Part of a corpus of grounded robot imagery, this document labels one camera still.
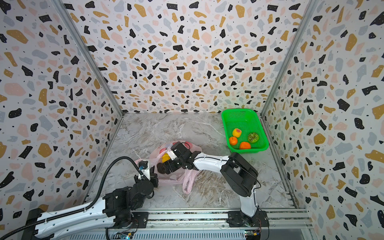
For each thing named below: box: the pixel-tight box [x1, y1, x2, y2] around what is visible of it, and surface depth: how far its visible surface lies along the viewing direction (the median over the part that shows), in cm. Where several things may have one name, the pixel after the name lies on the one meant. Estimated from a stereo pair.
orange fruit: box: [239, 141, 251, 150], surface depth 99 cm
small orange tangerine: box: [229, 136, 238, 146], surface depth 102 cm
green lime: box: [248, 132, 259, 143], surface depth 102 cm
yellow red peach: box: [233, 128, 242, 138], surface depth 108 cm
